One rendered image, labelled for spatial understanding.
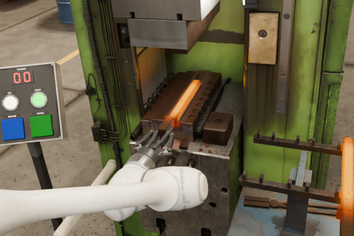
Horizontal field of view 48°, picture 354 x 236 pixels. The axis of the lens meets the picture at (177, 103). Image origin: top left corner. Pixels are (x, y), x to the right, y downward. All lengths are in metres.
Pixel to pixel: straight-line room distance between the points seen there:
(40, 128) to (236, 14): 0.89
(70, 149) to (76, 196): 2.29
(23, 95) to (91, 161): 1.53
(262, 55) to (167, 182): 0.58
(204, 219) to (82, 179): 1.41
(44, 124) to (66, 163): 1.55
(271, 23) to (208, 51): 0.54
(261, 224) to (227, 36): 0.80
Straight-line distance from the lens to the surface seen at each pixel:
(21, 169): 3.12
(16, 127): 1.54
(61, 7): 6.11
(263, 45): 1.35
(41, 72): 1.52
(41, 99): 1.51
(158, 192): 0.96
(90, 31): 1.56
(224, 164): 1.39
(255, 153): 1.59
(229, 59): 1.79
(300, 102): 1.45
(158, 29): 1.29
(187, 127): 1.42
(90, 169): 2.92
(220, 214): 1.56
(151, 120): 1.46
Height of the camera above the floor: 1.75
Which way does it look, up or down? 30 degrees down
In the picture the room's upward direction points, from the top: 5 degrees counter-clockwise
